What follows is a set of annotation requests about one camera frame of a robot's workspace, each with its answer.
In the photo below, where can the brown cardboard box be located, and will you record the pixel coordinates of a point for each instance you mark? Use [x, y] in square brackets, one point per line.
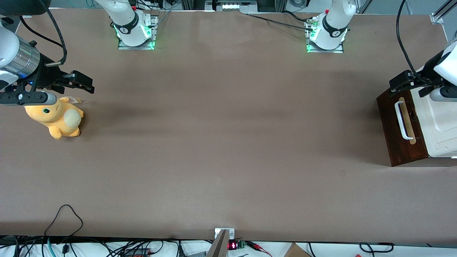
[296, 251]

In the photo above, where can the red clip leads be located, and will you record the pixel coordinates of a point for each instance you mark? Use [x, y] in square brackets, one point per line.
[259, 247]

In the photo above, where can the white lit device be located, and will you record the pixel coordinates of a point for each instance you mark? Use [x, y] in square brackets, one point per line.
[230, 6]

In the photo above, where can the red digit display module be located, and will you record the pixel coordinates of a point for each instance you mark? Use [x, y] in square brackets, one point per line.
[232, 245]

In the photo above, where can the white cabinet with wooden frame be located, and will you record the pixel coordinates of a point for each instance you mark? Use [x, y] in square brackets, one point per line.
[442, 125]

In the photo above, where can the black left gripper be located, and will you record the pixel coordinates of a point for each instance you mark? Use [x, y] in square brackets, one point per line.
[427, 73]

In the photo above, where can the aluminium frame profile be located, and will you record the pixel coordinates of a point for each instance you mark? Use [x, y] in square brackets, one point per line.
[437, 18]

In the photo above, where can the dark wood drawer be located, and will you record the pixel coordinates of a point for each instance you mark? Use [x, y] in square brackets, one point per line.
[389, 125]

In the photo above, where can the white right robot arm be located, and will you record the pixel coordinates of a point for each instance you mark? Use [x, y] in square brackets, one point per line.
[128, 21]

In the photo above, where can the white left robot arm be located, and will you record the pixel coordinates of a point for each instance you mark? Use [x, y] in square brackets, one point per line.
[334, 25]

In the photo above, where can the orange plush toy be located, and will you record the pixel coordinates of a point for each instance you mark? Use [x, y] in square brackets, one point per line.
[53, 117]

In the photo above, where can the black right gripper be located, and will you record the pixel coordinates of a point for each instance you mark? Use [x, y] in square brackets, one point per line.
[45, 75]

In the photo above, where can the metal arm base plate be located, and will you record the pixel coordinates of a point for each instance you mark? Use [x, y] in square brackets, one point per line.
[135, 47]
[325, 51]

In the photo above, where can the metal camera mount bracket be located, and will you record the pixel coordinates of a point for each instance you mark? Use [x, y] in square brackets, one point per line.
[221, 246]

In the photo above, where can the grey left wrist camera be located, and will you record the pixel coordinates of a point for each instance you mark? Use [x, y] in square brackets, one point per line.
[446, 94]

